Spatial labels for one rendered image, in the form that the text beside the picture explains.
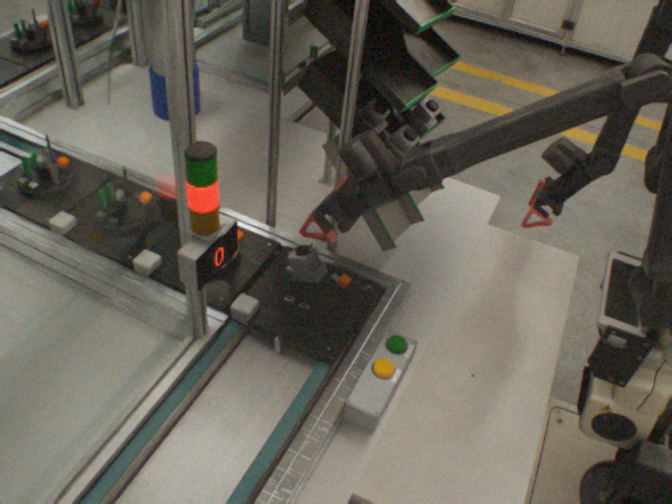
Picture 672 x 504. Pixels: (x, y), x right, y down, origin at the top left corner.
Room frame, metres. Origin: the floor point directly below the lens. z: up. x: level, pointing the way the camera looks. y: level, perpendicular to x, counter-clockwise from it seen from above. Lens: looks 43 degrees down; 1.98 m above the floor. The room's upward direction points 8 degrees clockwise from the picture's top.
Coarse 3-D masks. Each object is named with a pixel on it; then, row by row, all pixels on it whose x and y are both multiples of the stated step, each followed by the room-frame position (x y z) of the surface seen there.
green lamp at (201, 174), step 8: (192, 160) 0.76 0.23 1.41; (208, 160) 0.77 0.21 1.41; (216, 160) 0.78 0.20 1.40; (192, 168) 0.76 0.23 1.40; (200, 168) 0.76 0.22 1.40; (208, 168) 0.77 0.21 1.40; (216, 168) 0.78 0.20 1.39; (192, 176) 0.76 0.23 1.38; (200, 176) 0.76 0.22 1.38; (208, 176) 0.77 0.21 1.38; (216, 176) 0.78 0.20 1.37; (192, 184) 0.76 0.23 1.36; (200, 184) 0.76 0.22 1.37; (208, 184) 0.77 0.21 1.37
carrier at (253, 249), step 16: (240, 240) 1.07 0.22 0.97; (256, 240) 1.08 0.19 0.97; (272, 240) 1.08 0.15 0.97; (240, 256) 1.02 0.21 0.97; (256, 256) 1.03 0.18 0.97; (272, 256) 1.04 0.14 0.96; (224, 272) 0.96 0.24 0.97; (240, 272) 0.97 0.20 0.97; (256, 272) 0.98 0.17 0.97; (208, 288) 0.91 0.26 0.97; (224, 288) 0.92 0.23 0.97; (240, 288) 0.92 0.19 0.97; (208, 304) 0.87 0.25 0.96; (224, 304) 0.87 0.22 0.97
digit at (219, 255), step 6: (222, 240) 0.79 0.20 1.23; (216, 246) 0.77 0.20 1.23; (222, 246) 0.79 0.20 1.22; (216, 252) 0.77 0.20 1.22; (222, 252) 0.79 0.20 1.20; (216, 258) 0.77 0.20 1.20; (222, 258) 0.79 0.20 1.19; (216, 264) 0.77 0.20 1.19; (222, 264) 0.78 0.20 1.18; (216, 270) 0.77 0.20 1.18
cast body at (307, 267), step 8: (296, 248) 0.94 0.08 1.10; (304, 248) 0.93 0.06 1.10; (312, 248) 0.94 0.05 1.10; (288, 256) 0.92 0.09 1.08; (296, 256) 0.92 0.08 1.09; (304, 256) 0.91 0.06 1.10; (312, 256) 0.92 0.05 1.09; (296, 264) 0.91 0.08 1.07; (304, 264) 0.90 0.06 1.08; (312, 264) 0.91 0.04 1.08; (320, 264) 0.92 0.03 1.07; (296, 272) 0.91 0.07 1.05; (304, 272) 0.90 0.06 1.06; (312, 272) 0.90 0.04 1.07; (320, 272) 0.91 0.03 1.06; (296, 280) 0.91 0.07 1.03; (304, 280) 0.90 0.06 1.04; (312, 280) 0.90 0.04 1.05
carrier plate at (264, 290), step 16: (272, 272) 0.98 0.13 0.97; (336, 272) 1.01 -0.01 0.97; (256, 288) 0.93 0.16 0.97; (272, 288) 0.93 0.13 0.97; (352, 288) 0.97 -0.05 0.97; (368, 288) 0.97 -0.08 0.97; (272, 304) 0.89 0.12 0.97; (352, 304) 0.92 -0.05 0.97; (368, 304) 0.93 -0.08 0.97; (256, 320) 0.84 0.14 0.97; (272, 320) 0.84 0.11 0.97; (288, 320) 0.85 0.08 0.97; (336, 320) 0.87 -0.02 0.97; (352, 320) 0.87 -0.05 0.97; (272, 336) 0.82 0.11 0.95; (288, 336) 0.81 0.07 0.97; (304, 336) 0.81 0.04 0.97; (320, 336) 0.82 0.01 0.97; (336, 336) 0.83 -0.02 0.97; (320, 352) 0.78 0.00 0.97; (336, 352) 0.78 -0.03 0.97
